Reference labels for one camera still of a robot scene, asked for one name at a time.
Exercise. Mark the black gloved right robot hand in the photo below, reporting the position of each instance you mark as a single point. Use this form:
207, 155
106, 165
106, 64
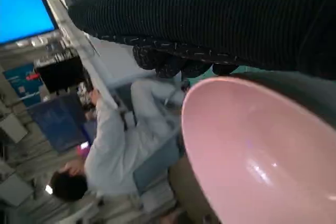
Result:
210, 11

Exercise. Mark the pink bowl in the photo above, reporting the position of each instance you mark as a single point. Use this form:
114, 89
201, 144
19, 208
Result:
236, 134

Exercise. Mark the white desk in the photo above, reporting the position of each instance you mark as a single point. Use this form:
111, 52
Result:
105, 87

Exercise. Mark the person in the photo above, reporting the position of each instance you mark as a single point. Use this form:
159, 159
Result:
118, 142

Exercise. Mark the black monitor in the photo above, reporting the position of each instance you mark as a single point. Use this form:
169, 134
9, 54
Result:
60, 74

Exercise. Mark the large blue screen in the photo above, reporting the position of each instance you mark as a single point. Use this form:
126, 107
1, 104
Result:
21, 6

